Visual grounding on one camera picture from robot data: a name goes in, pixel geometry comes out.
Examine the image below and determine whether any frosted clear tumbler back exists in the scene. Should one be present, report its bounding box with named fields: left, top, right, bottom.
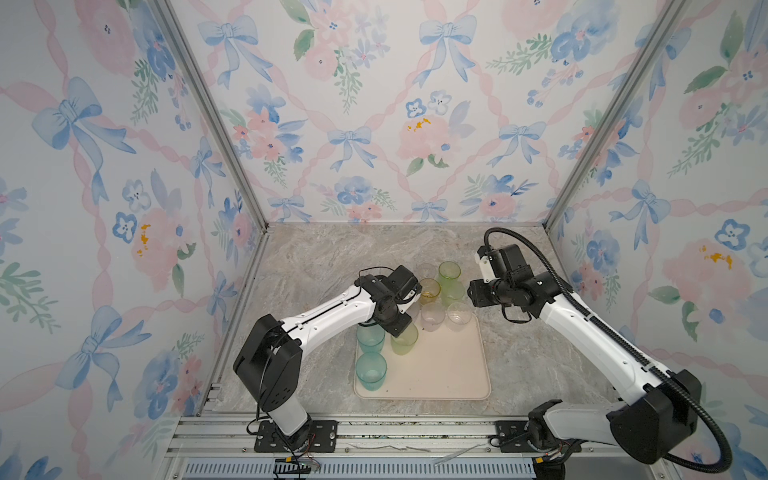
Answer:
left=419, top=302, right=445, bottom=332

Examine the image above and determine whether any small clear glass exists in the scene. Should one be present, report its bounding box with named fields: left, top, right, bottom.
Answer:
left=416, top=263, right=437, bottom=280

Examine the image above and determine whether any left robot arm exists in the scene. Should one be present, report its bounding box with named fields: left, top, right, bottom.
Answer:
left=233, top=265, right=422, bottom=437

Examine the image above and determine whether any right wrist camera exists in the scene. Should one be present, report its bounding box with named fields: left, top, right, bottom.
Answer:
left=475, top=253, right=496, bottom=283

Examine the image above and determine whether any left aluminium corner post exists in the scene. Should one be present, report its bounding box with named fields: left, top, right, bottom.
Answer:
left=149, top=0, right=269, bottom=232

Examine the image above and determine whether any bright green smooth tumbler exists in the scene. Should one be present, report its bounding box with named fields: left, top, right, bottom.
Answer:
left=437, top=261, right=462, bottom=295

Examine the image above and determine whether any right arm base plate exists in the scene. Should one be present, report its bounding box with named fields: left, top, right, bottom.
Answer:
left=494, top=419, right=583, bottom=454

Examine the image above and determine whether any aluminium front rail frame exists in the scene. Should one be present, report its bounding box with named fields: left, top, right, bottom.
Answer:
left=155, top=413, right=680, bottom=479

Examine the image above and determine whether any beige plastic tray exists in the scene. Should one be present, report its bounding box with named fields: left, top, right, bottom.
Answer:
left=353, top=314, right=492, bottom=401

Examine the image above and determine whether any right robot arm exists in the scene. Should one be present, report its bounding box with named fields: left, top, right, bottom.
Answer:
left=467, top=245, right=701, bottom=464

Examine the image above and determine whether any black corrugated cable hose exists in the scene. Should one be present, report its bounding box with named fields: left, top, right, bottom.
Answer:
left=483, top=226, right=734, bottom=475

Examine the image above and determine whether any teal textured tumbler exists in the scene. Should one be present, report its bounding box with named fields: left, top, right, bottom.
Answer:
left=355, top=352, right=388, bottom=391
left=356, top=324, right=386, bottom=353

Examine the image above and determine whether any yellow glass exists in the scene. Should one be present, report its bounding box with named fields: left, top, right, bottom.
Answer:
left=419, top=278, right=442, bottom=305

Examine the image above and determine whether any aluminium corner post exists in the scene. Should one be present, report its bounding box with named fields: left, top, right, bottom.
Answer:
left=543, top=0, right=690, bottom=233
left=149, top=0, right=269, bottom=232

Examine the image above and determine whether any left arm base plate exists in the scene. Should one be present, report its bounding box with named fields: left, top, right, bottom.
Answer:
left=254, top=419, right=339, bottom=455

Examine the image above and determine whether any light green textured tumbler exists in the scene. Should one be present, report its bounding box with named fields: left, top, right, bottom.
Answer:
left=440, top=281, right=466, bottom=308
left=390, top=324, right=419, bottom=356

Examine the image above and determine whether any right aluminium corner post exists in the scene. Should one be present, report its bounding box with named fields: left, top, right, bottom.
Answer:
left=543, top=0, right=690, bottom=233

